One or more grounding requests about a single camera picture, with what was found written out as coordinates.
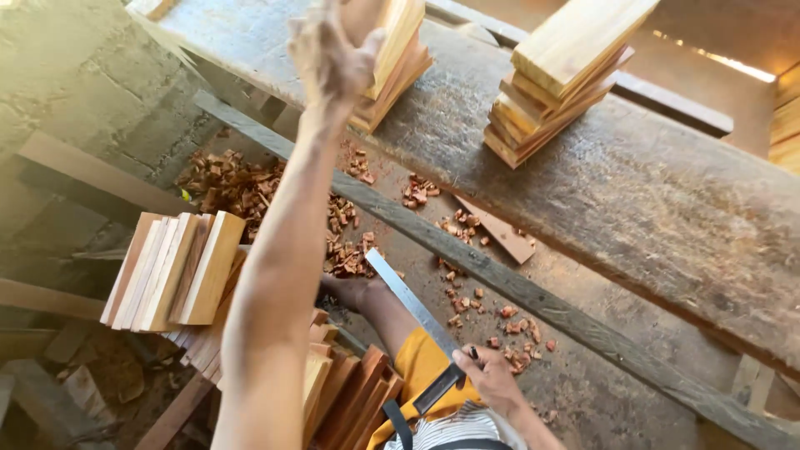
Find person's leg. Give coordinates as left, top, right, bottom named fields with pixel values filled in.
left=319, top=274, right=438, bottom=365

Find long grey wooden beam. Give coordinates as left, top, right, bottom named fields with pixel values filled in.
left=192, top=90, right=800, bottom=450

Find row of upright wood boards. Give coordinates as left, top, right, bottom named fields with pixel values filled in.
left=99, top=210, right=248, bottom=334

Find yellow shorts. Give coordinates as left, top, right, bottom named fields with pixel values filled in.
left=366, top=327, right=485, bottom=450

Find pile of red wood chips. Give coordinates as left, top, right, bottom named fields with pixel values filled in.
left=174, top=128, right=559, bottom=377

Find pile of reddish wood boards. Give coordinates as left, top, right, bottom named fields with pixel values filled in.
left=164, top=249, right=407, bottom=450

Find person's right hand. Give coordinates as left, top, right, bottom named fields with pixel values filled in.
left=451, top=345, right=528, bottom=420

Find flat brown wooden plank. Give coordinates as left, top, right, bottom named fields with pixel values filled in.
left=15, top=130, right=196, bottom=221

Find steel try square black handle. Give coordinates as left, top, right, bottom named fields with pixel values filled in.
left=365, top=247, right=468, bottom=416

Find heap of scrap wood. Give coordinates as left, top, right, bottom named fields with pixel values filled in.
left=0, top=317, right=216, bottom=450

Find triangular wood offcut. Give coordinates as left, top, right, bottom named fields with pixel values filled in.
left=452, top=194, right=538, bottom=265

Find person's left hand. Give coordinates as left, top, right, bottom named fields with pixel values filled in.
left=287, top=0, right=388, bottom=121

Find pale stacked wood planks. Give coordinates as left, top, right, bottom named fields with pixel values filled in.
left=767, top=61, right=800, bottom=177

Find black strap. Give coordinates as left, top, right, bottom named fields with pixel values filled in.
left=380, top=398, right=515, bottom=450

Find leaning stack of wood boards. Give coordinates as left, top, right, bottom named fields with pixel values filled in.
left=347, top=0, right=434, bottom=135

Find tall stack of wood boards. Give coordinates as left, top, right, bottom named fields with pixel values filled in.
left=482, top=0, right=661, bottom=170

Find striped shirt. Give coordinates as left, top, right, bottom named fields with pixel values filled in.
left=384, top=400, right=529, bottom=450

